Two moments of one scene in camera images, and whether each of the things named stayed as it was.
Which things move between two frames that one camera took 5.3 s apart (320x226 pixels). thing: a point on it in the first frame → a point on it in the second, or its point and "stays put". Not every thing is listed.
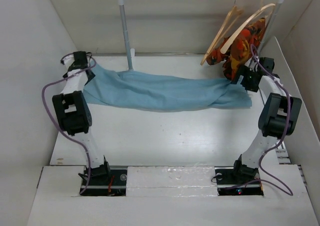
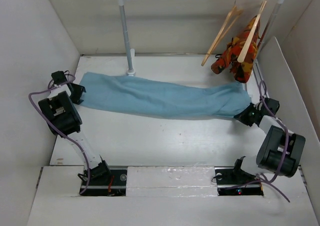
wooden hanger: (235, 12) stays put
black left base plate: (112, 183) stays put
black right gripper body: (247, 81) → (248, 116)
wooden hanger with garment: (262, 9) → (252, 29)
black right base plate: (230, 182) stays put
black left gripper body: (90, 78) → (76, 95)
